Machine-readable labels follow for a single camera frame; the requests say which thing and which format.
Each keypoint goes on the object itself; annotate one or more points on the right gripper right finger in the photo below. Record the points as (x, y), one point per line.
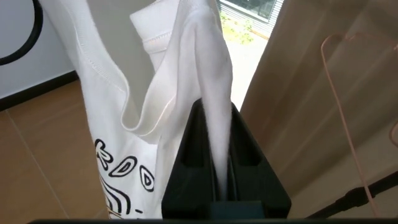
(258, 193)

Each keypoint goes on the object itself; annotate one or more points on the window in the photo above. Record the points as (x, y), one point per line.
(245, 62)

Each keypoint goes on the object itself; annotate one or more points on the beige curtain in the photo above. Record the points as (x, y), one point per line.
(295, 93)

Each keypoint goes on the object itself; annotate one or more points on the pink clothes hanger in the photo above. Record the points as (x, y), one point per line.
(342, 115)

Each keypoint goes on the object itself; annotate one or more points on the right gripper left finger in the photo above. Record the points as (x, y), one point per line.
(189, 186)

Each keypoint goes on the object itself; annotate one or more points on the black clothes rack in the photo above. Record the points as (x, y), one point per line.
(357, 196)

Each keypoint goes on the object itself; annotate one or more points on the white printed t-shirt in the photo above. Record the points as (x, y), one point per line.
(102, 93)

